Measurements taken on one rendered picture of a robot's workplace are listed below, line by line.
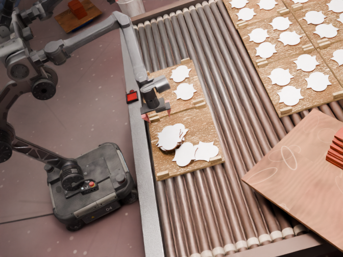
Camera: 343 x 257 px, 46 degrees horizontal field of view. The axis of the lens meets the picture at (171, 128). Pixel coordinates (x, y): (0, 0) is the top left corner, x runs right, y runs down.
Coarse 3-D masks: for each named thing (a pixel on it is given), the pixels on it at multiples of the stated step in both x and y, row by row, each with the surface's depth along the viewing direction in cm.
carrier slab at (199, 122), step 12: (204, 108) 225; (168, 120) 226; (180, 120) 224; (192, 120) 221; (204, 120) 219; (156, 132) 223; (192, 132) 215; (204, 132) 213; (192, 144) 210; (216, 144) 206; (156, 156) 211; (168, 156) 209; (156, 168) 206; (168, 168) 204; (180, 168) 202; (192, 168) 200
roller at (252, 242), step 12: (180, 12) 298; (180, 24) 289; (192, 48) 266; (192, 60) 258; (204, 84) 241; (216, 120) 219; (216, 132) 213; (228, 156) 201; (228, 168) 196; (228, 180) 193; (240, 192) 186; (240, 204) 181; (240, 216) 178; (252, 228) 173; (252, 240) 169
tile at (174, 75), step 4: (176, 68) 253; (180, 68) 252; (184, 68) 250; (176, 72) 250; (180, 72) 249; (184, 72) 248; (188, 72) 247; (172, 76) 248; (176, 76) 247; (180, 76) 246; (184, 76) 245; (188, 76) 244; (176, 80) 245; (180, 80) 244; (184, 80) 245
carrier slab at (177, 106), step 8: (184, 64) 255; (192, 64) 252; (160, 72) 256; (168, 72) 254; (192, 72) 247; (168, 80) 249; (192, 80) 243; (176, 88) 242; (200, 88) 236; (160, 96) 241; (168, 96) 239; (176, 96) 237; (200, 96) 232; (176, 104) 233; (184, 104) 231; (192, 104) 229; (152, 112) 234; (160, 112) 232; (176, 112) 229
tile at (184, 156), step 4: (184, 144) 209; (188, 144) 208; (180, 148) 208; (184, 148) 207; (188, 148) 206; (192, 148) 205; (196, 148) 204; (176, 152) 208; (180, 152) 207; (184, 152) 205; (188, 152) 204; (192, 152) 203; (176, 156) 206; (180, 156) 205; (184, 156) 204; (188, 156) 203; (192, 156) 202; (176, 160) 204; (180, 160) 203; (184, 160) 202; (188, 160) 201; (192, 160) 201; (180, 164) 202; (184, 164) 201; (188, 164) 200
